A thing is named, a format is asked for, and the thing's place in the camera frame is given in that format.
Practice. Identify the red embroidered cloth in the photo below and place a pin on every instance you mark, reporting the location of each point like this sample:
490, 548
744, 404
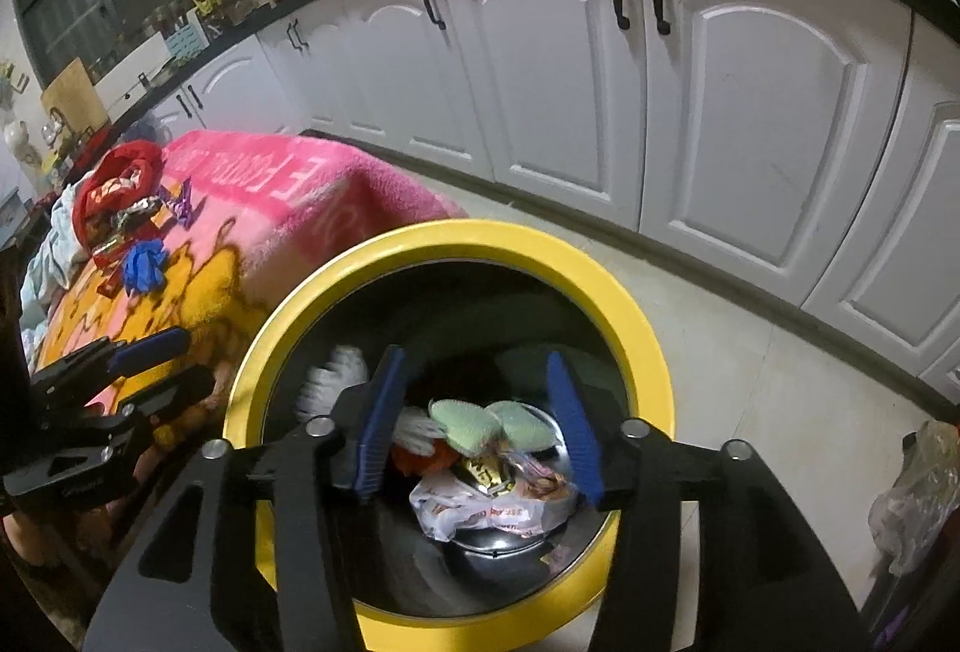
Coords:
127, 160

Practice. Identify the purple candy wrapper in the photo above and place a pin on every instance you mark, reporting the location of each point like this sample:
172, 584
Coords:
180, 202

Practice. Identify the pink printed wrapper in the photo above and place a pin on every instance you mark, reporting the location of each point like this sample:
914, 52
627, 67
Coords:
547, 483

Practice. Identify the wooden cutting board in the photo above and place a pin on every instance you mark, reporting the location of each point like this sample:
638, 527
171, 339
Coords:
71, 97

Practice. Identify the light blue cloth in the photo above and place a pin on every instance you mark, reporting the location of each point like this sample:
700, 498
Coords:
60, 239

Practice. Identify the crumpled clear plastic bag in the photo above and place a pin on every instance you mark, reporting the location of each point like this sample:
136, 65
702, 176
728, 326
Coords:
911, 502

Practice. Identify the blue utensil holder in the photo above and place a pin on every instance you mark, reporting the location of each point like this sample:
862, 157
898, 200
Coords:
184, 36

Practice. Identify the pink cartoon printed blanket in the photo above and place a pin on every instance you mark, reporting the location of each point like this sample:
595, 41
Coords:
300, 209

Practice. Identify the row of condiment bottles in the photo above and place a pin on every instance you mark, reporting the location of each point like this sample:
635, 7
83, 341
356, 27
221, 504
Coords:
225, 6

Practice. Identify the yellow rimmed black bin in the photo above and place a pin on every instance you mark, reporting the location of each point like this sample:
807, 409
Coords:
465, 243

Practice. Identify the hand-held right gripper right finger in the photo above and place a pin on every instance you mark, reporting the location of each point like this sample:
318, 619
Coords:
574, 427

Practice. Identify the white bag with red lettering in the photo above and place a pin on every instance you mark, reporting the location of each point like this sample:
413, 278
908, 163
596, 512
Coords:
480, 509

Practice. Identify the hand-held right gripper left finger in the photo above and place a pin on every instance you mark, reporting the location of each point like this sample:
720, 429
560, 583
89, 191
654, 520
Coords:
382, 427

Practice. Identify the gold foil wrapper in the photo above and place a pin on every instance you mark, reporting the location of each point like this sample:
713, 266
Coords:
487, 473

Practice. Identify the green sponge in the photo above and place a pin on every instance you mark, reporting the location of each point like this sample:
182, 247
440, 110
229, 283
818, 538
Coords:
465, 431
525, 423

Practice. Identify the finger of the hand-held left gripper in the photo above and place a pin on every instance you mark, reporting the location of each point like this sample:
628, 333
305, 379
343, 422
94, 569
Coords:
180, 389
150, 350

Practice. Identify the row of white base cabinets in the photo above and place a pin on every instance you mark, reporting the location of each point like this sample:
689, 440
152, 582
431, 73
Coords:
750, 134

